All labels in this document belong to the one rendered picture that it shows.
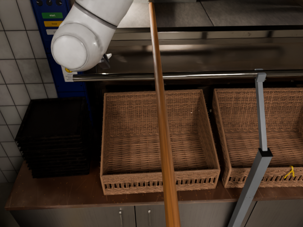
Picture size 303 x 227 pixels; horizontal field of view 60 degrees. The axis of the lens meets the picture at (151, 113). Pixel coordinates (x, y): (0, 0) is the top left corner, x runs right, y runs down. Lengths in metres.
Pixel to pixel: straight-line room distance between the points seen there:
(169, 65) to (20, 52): 0.75
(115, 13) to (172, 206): 0.42
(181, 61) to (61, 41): 0.95
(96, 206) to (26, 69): 0.79
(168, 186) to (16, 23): 1.08
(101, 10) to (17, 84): 1.11
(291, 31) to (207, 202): 0.94
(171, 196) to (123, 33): 0.92
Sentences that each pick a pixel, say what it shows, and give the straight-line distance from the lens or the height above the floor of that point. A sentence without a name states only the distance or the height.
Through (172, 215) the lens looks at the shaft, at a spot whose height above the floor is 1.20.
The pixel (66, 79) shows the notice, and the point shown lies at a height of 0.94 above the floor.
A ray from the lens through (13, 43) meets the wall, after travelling 1.48.
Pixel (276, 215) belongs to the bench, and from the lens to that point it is 1.63.
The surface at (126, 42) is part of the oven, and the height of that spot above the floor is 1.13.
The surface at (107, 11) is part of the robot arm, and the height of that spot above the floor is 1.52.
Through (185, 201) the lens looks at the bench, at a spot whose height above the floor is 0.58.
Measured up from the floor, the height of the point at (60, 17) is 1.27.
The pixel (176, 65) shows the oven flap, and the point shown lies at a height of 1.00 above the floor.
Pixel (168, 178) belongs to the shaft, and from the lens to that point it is 0.62.
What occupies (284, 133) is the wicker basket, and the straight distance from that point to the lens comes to 1.77.
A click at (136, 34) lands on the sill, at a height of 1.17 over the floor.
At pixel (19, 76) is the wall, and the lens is 1.58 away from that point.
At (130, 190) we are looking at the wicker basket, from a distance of 1.32.
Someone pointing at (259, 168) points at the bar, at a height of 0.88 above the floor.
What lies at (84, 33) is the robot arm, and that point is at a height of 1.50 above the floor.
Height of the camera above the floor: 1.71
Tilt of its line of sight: 41 degrees down
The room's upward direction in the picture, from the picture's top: straight up
